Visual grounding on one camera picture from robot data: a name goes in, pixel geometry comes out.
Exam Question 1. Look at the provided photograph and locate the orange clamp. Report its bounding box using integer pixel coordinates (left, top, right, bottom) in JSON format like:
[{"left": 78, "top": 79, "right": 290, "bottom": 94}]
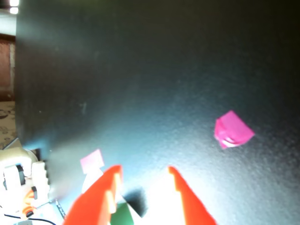
[{"left": 22, "top": 189, "right": 38, "bottom": 218}]

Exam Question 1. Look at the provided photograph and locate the striped table sticker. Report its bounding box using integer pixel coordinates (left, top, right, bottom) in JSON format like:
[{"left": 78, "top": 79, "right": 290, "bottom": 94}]
[{"left": 55, "top": 199, "right": 68, "bottom": 218}]

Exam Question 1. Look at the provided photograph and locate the green cube with ring mark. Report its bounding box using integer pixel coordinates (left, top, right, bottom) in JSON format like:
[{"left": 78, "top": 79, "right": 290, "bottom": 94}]
[{"left": 110, "top": 202, "right": 135, "bottom": 225}]

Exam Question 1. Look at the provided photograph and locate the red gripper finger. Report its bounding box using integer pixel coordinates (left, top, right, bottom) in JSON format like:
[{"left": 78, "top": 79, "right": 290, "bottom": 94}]
[
  {"left": 62, "top": 165, "right": 123, "bottom": 225},
  {"left": 167, "top": 165, "right": 218, "bottom": 225}
]

